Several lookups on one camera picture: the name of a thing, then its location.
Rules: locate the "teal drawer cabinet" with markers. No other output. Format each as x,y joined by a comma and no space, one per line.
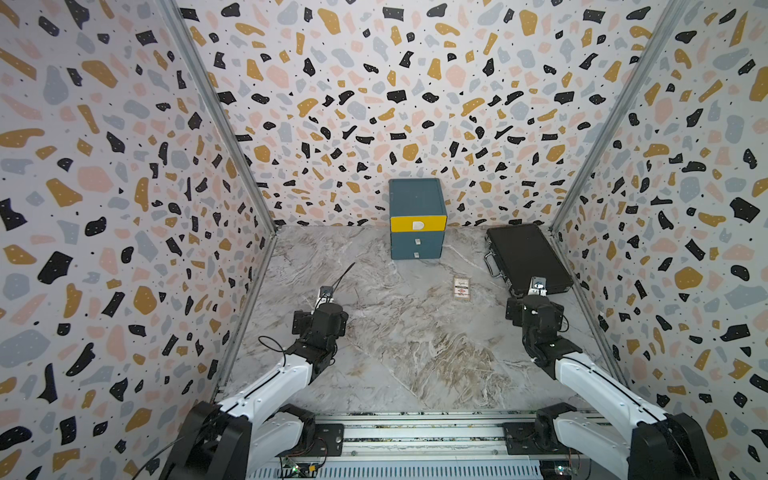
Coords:
415,197

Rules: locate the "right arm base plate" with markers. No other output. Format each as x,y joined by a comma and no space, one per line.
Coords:
530,438

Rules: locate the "teal bottom drawer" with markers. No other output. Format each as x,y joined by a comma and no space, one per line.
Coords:
416,252

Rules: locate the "small circuit board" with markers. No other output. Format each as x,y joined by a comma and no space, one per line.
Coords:
291,470

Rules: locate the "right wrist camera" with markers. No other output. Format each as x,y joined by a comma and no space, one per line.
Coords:
538,286

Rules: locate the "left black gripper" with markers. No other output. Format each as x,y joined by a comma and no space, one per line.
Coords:
300,324

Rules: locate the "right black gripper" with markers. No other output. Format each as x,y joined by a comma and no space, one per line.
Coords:
518,307

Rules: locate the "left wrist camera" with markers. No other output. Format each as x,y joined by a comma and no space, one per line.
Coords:
325,294

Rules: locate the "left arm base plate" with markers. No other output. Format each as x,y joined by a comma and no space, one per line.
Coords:
322,440

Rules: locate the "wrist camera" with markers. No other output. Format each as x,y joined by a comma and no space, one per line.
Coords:
325,294
538,286

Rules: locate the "small card packet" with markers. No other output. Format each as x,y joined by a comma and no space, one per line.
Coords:
462,288

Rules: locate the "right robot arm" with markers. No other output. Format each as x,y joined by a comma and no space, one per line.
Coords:
638,440

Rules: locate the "yellow top drawer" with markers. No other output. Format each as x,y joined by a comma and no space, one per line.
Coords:
411,224

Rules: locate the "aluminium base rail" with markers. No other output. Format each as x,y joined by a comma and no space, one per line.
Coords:
433,438

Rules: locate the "teal drawer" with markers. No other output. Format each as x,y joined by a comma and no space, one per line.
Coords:
426,239
416,252

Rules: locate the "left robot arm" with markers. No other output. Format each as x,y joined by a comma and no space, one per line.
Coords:
232,438

